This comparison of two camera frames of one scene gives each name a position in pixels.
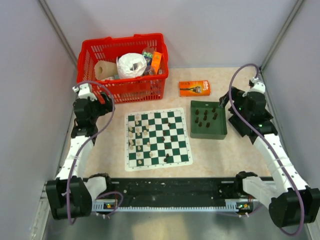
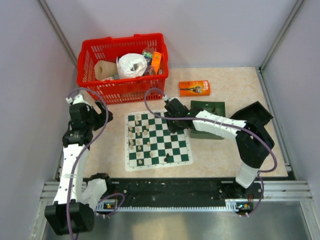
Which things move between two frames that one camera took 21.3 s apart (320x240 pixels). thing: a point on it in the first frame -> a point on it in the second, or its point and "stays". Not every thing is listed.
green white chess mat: (156, 138) stays
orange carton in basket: (156, 61) stays
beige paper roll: (103, 69) stays
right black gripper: (236, 95) -> (173, 129)
